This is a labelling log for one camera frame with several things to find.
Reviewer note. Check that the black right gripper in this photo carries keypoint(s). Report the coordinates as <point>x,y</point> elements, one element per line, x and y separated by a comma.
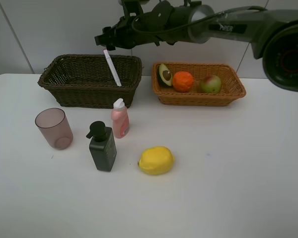
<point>134,31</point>

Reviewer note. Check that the white marker pink caps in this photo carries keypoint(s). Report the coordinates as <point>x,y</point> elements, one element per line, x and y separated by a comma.
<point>112,68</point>

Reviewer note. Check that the halved avocado with pit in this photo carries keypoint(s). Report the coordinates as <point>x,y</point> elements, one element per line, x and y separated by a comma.
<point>165,76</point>

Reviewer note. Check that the orange fruit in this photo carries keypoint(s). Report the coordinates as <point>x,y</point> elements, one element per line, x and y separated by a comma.
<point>183,81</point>

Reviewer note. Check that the green red mango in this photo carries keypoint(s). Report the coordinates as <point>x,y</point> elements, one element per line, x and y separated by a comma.
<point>211,84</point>

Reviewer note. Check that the yellow lemon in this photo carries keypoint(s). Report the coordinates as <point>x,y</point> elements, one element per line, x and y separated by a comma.
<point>156,160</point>

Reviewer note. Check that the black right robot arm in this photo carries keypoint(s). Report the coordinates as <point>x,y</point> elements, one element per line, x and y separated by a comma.
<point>273,34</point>

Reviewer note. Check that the dark brown wicker basket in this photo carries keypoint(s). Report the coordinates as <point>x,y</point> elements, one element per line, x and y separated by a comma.
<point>86,80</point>

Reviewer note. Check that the pink squeeze bottle white cap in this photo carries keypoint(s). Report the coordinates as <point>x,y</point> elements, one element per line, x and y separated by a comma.
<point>120,119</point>

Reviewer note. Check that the translucent pink plastic cup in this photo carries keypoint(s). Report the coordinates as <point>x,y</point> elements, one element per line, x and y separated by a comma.
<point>55,127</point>

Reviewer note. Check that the dark green pump bottle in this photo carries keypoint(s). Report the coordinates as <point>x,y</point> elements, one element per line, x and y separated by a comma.
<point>102,146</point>

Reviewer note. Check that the orange wicker basket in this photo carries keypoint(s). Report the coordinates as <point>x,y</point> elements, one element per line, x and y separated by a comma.
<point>232,88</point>

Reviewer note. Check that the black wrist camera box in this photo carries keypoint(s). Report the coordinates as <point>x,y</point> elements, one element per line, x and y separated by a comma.
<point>132,7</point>

